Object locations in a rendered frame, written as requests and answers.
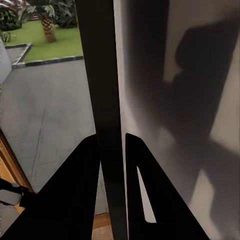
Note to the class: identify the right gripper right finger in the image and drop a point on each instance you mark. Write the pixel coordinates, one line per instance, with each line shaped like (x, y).
(174, 220)

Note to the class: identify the poster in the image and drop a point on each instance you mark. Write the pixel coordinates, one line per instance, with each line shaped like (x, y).
(96, 23)

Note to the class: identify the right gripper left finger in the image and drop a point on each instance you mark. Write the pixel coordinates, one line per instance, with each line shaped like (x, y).
(64, 208)

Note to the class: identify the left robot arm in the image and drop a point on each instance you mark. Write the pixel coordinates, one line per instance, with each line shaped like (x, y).
(13, 194)

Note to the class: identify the door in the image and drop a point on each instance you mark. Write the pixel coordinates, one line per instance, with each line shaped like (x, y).
(45, 103)

